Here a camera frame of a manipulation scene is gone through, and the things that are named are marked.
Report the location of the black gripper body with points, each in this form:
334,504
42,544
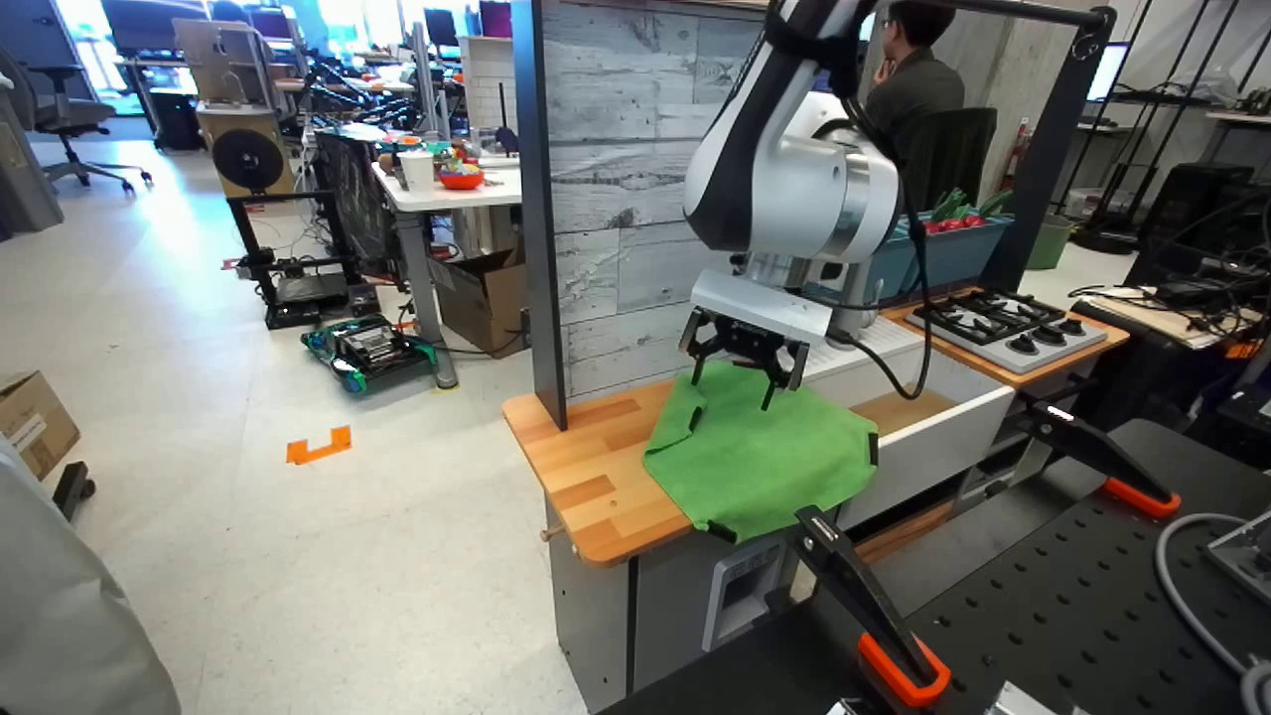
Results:
743,340

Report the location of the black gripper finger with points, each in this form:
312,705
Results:
700,354
780,369

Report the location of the green towel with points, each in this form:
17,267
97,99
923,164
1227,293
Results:
758,460

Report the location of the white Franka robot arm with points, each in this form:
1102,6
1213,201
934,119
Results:
795,201

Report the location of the white sink with drainboard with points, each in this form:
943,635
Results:
848,361

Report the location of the wooden top kitchen counter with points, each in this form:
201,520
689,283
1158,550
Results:
581,479

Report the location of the grey stone look panel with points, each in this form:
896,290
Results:
620,201

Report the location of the white drawer with wood bottom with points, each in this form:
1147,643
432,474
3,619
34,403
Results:
938,459

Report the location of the teal plastic bin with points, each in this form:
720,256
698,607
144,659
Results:
938,259

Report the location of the large cardboard box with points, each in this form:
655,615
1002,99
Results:
484,299

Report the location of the toy stove top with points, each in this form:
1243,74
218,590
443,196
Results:
1006,321

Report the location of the black chair behind person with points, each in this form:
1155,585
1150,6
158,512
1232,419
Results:
954,150

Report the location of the white work table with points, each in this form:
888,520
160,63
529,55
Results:
449,196

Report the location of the red bowl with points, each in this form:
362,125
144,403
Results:
463,174

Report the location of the seated person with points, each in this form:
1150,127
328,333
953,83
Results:
917,83

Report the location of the small wheeled floor robot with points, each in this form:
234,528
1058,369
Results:
371,354

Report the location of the white cup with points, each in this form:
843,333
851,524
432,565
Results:
414,166

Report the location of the cluttered side table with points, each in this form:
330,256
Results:
1164,315

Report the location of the orange floor tape marker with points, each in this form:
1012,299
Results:
318,455

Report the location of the black perforated breadboard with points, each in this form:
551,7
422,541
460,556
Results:
1088,619

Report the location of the wooden box with black spool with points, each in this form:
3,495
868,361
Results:
252,158

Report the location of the small cardboard box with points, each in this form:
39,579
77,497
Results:
34,423

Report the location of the dark office chair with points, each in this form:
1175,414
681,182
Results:
64,103

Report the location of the black metal frame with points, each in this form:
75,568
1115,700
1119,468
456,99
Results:
541,264

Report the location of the black frame cart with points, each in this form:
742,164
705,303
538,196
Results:
300,283

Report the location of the metal corner bracket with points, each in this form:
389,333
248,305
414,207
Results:
1254,556

